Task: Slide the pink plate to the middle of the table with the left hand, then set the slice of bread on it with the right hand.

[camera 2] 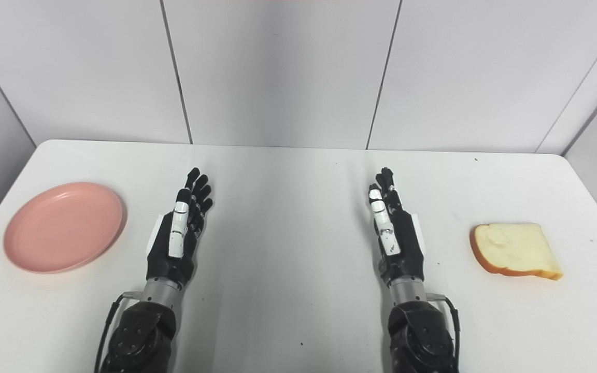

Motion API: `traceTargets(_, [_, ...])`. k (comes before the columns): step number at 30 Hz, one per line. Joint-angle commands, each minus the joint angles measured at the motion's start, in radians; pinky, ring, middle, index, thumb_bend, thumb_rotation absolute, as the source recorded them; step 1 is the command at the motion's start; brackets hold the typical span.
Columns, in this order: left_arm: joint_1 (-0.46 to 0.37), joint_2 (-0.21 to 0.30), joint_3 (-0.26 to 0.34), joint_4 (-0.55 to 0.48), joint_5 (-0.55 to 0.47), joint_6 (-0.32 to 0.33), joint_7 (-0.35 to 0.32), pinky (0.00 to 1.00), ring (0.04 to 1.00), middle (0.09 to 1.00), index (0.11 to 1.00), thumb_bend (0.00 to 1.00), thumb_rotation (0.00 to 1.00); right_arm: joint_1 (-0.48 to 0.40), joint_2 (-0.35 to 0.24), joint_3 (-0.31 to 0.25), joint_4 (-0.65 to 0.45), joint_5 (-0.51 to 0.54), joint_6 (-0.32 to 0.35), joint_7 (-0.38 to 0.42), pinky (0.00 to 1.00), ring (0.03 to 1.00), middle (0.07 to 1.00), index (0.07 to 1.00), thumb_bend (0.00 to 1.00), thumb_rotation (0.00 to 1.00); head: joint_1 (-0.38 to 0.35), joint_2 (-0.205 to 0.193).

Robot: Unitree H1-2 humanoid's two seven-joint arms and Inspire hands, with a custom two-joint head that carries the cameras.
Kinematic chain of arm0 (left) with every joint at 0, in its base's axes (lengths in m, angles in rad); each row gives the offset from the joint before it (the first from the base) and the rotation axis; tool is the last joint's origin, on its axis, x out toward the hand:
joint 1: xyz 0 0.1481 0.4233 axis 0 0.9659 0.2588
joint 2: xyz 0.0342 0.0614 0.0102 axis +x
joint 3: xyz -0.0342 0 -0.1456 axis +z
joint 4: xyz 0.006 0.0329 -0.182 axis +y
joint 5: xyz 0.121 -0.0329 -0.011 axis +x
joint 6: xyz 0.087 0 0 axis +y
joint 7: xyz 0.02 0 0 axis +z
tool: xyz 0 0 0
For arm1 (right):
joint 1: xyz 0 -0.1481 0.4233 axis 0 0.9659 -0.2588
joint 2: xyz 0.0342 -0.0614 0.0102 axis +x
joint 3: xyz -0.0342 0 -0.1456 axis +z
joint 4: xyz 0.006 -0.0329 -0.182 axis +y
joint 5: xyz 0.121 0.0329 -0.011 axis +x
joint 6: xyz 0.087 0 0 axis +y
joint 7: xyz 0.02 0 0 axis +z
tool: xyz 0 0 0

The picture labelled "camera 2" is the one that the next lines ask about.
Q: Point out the slice of bread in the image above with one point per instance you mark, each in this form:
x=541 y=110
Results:
x=515 y=249

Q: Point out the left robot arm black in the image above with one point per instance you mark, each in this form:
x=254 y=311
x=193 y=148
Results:
x=145 y=326

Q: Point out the pink round plate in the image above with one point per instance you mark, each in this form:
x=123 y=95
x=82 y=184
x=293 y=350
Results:
x=64 y=226

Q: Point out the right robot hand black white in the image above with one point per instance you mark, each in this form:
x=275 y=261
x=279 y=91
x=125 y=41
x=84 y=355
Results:
x=401 y=243

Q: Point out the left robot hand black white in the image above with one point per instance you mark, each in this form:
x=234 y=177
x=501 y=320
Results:
x=174 y=243

